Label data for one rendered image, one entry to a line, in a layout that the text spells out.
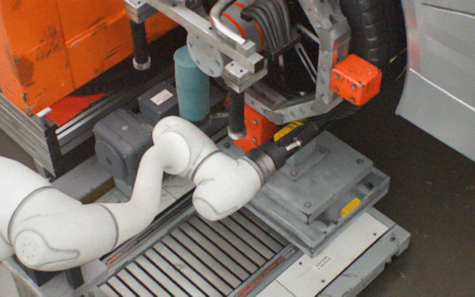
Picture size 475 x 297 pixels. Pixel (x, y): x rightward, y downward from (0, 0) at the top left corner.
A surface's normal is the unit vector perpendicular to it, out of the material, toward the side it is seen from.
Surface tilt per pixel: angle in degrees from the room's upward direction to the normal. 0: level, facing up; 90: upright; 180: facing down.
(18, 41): 90
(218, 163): 7
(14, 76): 90
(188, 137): 28
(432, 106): 90
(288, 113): 90
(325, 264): 0
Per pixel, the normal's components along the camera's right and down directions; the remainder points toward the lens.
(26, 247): -0.40, 0.20
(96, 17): 0.70, 0.51
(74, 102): -0.02, -0.68
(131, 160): 0.37, 0.68
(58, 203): 0.40, -0.79
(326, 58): -0.71, 0.52
